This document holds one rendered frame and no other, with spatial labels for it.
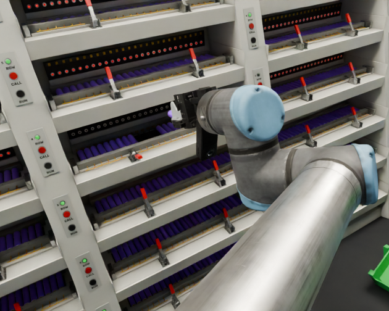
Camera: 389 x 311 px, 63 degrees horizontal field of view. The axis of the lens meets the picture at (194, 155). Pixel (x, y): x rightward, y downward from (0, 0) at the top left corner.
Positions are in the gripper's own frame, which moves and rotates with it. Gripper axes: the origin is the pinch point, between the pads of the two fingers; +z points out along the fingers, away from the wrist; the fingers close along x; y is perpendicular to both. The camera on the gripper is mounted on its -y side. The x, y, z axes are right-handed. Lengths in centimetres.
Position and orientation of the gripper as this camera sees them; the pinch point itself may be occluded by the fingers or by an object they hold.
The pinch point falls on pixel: (179, 120)
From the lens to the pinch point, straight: 84.8
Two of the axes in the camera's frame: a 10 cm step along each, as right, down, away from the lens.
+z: -4.2, -1.2, 9.0
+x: -8.7, 3.1, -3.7
